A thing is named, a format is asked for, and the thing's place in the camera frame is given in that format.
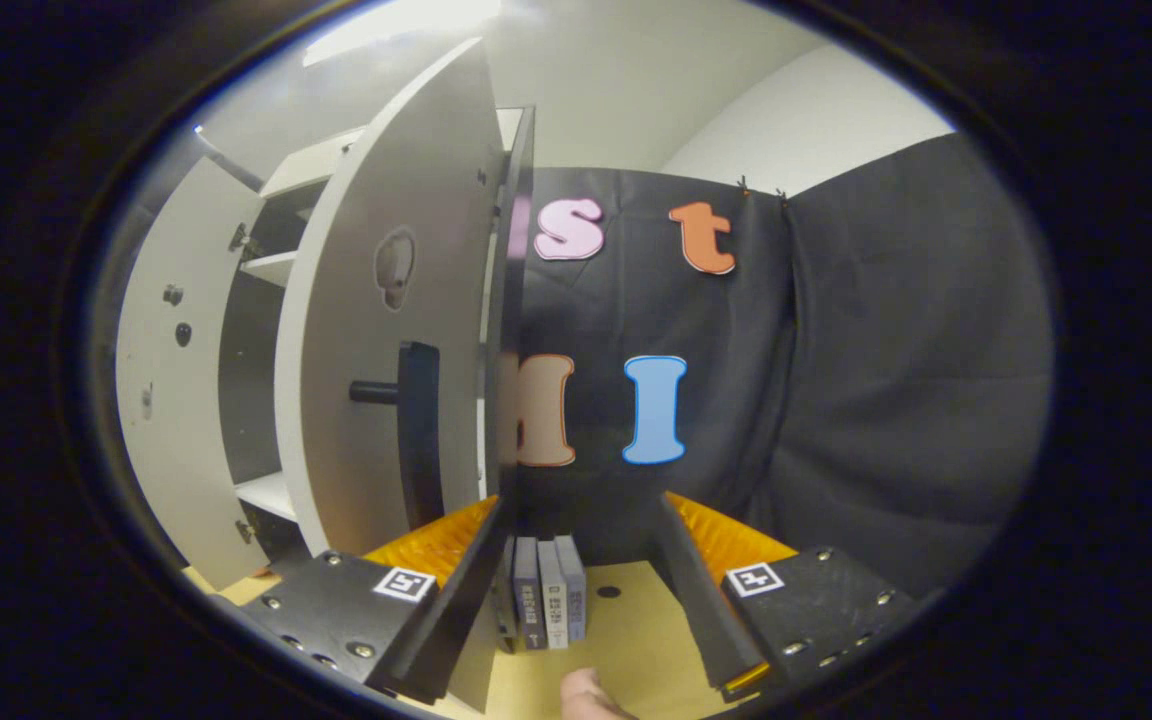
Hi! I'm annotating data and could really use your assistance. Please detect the white cabinet door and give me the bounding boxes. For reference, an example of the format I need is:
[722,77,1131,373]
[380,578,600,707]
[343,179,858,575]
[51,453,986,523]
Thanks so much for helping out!
[116,155,267,591]
[274,38,537,716]

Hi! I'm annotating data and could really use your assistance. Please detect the white shoe cabinet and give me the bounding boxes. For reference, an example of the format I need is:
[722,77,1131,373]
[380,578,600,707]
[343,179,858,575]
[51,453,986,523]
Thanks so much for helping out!
[116,38,537,716]

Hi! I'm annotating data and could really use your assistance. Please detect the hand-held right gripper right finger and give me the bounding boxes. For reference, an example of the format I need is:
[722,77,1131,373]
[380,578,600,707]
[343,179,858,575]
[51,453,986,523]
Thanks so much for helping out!
[651,490,922,701]

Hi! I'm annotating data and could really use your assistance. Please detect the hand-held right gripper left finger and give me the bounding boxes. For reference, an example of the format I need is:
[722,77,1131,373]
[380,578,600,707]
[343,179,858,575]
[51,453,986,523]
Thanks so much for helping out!
[241,495,507,706]

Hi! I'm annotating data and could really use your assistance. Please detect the black backdrop cloth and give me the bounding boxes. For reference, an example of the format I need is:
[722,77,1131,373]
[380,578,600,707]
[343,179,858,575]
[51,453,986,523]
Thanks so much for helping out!
[86,130,1055,601]

